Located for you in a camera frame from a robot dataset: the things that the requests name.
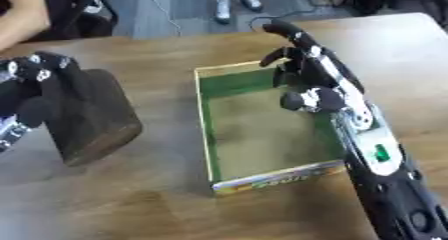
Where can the seated person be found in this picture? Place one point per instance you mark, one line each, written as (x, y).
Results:
(20, 17)

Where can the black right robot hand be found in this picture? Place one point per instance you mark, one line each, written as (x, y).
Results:
(318, 72)

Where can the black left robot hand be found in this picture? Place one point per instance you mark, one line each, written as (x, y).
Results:
(23, 84)

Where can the dark brown rectangular block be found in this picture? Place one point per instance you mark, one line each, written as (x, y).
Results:
(96, 124)

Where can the standing person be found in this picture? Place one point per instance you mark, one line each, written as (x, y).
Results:
(223, 9)

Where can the black chair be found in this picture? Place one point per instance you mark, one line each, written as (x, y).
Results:
(76, 14)

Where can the cardboard box with green inside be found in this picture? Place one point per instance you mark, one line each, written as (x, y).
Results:
(262, 134)

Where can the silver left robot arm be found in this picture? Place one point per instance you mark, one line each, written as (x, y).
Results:
(10, 132)

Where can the silver and black right robot arm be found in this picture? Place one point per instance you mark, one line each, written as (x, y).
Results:
(388, 184)

